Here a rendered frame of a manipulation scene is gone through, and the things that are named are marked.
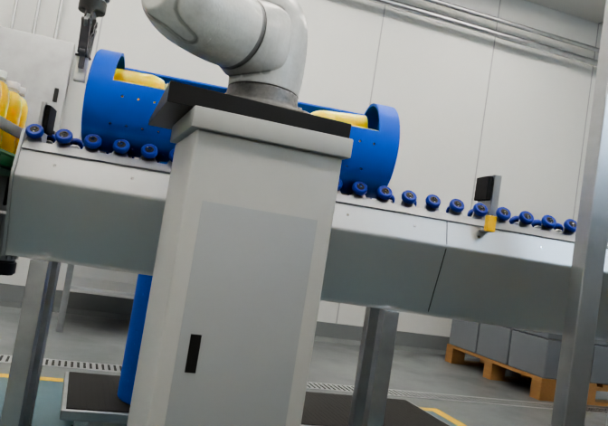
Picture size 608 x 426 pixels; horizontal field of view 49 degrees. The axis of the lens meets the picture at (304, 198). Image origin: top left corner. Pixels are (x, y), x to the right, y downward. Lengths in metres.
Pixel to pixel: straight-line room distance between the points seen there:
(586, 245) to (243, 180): 1.00
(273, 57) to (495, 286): 1.04
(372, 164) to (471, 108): 4.48
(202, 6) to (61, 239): 0.87
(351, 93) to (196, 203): 4.62
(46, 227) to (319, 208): 0.84
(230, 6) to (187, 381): 0.69
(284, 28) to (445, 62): 4.93
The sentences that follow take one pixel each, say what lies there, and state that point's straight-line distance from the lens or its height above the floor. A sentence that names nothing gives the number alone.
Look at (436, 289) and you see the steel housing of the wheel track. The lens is 1.99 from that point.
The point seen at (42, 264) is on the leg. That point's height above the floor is 0.62.
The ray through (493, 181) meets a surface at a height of 1.06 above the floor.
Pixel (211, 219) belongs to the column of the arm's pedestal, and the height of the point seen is 0.80.
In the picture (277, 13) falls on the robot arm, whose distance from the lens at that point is 1.39.
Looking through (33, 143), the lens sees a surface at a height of 0.93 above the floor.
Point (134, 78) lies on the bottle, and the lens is 1.96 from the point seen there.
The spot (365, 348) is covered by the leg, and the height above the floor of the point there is 0.49.
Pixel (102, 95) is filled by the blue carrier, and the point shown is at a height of 1.08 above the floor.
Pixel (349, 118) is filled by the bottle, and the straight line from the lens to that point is 2.00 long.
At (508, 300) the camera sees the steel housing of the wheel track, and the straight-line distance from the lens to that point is 2.09.
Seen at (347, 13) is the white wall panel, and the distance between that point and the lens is 5.94.
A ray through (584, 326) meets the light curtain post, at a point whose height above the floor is 0.68.
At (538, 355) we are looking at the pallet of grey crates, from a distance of 4.85.
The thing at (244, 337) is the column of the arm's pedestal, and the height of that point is 0.59.
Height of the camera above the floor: 0.78
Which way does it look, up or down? 4 degrees up
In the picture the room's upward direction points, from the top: 9 degrees clockwise
